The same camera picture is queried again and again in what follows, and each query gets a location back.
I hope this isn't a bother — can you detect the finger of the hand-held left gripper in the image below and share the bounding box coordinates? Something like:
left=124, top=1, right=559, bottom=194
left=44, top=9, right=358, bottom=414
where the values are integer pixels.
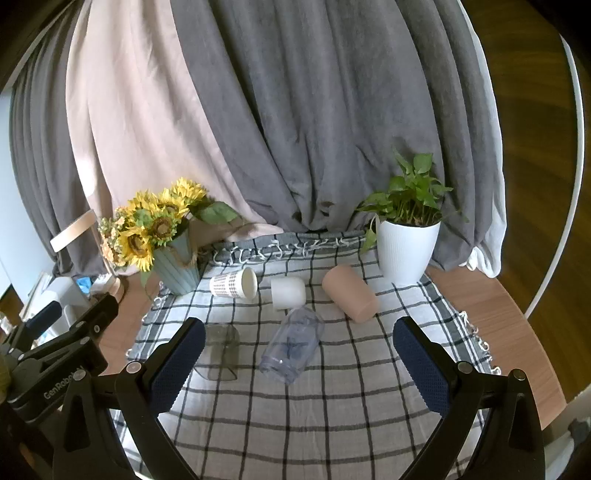
left=0, top=301, right=62, bottom=357
left=21, top=292, right=120, bottom=361

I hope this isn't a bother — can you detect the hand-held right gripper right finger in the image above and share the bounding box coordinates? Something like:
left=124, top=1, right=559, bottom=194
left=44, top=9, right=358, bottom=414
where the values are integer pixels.
left=392, top=316, right=555, bottom=480

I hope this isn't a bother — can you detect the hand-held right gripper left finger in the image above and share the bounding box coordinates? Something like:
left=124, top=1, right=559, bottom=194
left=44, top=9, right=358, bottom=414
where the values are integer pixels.
left=60, top=318, right=206, bottom=480

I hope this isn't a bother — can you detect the clear plastic cup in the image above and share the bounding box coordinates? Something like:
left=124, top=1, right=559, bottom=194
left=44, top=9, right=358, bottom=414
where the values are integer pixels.
left=259, top=307, right=325, bottom=387

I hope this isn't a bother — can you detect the grey glass cup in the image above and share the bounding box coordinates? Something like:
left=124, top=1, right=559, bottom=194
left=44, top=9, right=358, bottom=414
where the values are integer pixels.
left=193, top=323, right=240, bottom=382

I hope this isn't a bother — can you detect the patterned paper cup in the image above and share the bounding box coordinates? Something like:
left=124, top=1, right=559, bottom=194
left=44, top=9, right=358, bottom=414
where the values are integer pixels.
left=209, top=266, right=259, bottom=304

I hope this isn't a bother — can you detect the pink cup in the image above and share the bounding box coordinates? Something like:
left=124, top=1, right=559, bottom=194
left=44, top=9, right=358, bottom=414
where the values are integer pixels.
left=321, top=265, right=379, bottom=323

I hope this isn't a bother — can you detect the white cup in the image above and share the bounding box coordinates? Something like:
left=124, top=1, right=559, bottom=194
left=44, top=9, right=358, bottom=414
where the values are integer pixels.
left=270, top=276, right=307, bottom=311

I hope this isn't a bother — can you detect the white box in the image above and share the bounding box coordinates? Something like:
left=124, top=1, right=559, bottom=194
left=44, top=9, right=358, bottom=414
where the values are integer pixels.
left=28, top=276, right=93, bottom=334

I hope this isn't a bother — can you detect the teal ribbed vase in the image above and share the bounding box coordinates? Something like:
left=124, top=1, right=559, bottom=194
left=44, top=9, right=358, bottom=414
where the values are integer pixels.
left=151, top=227, right=202, bottom=296

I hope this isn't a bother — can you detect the sunflower bouquet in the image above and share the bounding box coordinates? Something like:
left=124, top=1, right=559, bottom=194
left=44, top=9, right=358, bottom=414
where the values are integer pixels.
left=98, top=177, right=239, bottom=288

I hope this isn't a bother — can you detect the white ribbed plant pot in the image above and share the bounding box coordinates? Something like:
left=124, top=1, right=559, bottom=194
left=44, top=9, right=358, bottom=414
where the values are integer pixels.
left=376, top=217, right=442, bottom=285

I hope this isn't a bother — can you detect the white sheer curtain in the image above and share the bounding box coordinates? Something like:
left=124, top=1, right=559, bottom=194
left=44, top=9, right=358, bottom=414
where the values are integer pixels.
left=455, top=0, right=508, bottom=278

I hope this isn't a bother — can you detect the checked tablecloth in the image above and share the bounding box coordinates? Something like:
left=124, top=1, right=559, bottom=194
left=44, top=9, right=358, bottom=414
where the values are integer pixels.
left=113, top=231, right=502, bottom=480

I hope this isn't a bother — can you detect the grey curtain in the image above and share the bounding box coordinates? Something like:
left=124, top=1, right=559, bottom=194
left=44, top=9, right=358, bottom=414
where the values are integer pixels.
left=8, top=28, right=117, bottom=278
left=170, top=0, right=490, bottom=278

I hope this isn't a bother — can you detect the green leafy plant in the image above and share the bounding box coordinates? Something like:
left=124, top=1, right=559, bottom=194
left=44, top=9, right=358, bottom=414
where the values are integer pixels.
left=355, top=148, right=468, bottom=253

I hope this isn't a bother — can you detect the black tripod knob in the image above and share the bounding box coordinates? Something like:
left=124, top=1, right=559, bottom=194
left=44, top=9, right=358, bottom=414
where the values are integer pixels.
left=568, top=417, right=591, bottom=447

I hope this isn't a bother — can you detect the beige curtain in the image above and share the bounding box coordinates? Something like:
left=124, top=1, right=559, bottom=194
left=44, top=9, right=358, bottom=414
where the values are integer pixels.
left=66, top=0, right=283, bottom=241

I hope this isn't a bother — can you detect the white curved pole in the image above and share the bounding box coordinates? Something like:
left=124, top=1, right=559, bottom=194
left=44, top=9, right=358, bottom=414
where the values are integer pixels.
left=523, top=33, right=584, bottom=320

